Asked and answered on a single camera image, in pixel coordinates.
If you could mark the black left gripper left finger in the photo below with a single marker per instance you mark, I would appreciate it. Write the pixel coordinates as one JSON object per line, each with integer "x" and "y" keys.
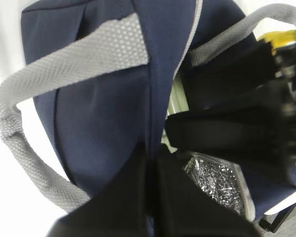
{"x": 118, "y": 210}

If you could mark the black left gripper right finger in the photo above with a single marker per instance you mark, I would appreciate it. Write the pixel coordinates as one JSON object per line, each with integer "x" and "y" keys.
{"x": 185, "y": 211}

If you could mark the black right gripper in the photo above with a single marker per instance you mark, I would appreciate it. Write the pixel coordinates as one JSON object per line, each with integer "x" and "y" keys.
{"x": 234, "y": 114}

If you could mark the yellow banana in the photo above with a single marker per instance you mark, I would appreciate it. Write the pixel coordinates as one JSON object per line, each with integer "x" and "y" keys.
{"x": 279, "y": 39}

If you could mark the green lidded lunch box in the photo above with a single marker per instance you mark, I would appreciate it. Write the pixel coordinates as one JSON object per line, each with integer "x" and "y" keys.
{"x": 177, "y": 104}

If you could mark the navy blue lunch bag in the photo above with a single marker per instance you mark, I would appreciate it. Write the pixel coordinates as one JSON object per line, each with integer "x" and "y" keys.
{"x": 97, "y": 82}

